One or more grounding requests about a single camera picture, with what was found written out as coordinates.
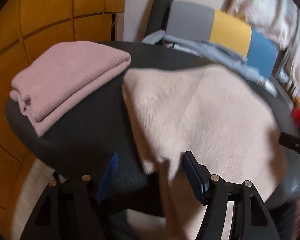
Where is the black rolled mat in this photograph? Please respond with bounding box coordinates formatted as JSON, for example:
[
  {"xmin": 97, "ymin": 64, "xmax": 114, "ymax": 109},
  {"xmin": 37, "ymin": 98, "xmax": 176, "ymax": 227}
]
[{"xmin": 145, "ymin": 0, "xmax": 173, "ymax": 36}]

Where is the wooden side table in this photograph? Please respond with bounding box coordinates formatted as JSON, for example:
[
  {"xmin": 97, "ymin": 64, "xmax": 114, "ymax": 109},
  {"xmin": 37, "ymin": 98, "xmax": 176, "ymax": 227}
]
[{"xmin": 278, "ymin": 70, "xmax": 300, "ymax": 107}]

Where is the red knit garment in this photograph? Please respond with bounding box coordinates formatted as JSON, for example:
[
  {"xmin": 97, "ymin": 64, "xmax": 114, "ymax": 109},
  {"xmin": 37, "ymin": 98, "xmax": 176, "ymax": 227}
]
[{"xmin": 291, "ymin": 107, "xmax": 300, "ymax": 127}]

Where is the folded pink garment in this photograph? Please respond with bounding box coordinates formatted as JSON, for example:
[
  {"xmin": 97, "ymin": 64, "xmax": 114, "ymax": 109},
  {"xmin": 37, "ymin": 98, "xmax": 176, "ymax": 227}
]
[{"xmin": 10, "ymin": 41, "xmax": 131, "ymax": 137}]

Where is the grey yellow blue chair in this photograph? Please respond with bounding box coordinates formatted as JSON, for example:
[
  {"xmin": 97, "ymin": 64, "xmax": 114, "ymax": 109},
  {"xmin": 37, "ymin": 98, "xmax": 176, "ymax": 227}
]
[{"xmin": 141, "ymin": 0, "xmax": 291, "ymax": 98}]

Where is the floral pink curtain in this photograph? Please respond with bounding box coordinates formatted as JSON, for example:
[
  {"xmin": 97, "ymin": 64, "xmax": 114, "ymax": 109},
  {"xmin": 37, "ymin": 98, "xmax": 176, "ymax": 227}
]
[{"xmin": 224, "ymin": 0, "xmax": 300, "ymax": 88}]

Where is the wooden cabinet wall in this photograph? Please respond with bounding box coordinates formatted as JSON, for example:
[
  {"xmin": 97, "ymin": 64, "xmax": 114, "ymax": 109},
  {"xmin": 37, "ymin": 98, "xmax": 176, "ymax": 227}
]
[{"xmin": 0, "ymin": 0, "xmax": 125, "ymax": 239}]

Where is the light blue grey garment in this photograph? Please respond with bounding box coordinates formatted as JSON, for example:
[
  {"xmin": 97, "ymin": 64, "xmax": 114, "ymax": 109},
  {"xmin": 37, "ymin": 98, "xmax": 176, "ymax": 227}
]
[{"xmin": 162, "ymin": 34, "xmax": 265, "ymax": 84}]

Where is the beige knit sweater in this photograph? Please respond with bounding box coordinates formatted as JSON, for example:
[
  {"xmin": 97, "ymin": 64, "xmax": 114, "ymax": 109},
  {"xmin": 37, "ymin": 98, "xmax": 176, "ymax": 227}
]
[{"xmin": 122, "ymin": 64, "xmax": 288, "ymax": 239}]

